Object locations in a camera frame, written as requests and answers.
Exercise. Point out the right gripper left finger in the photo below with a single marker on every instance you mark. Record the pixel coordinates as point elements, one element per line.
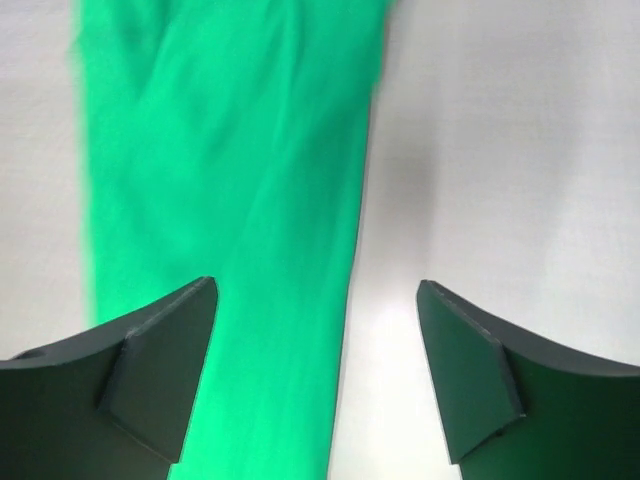
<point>113,402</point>

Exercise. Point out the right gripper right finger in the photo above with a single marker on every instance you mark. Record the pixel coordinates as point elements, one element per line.
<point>516,405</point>

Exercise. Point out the green t shirt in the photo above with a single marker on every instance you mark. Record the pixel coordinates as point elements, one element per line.
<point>228,139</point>

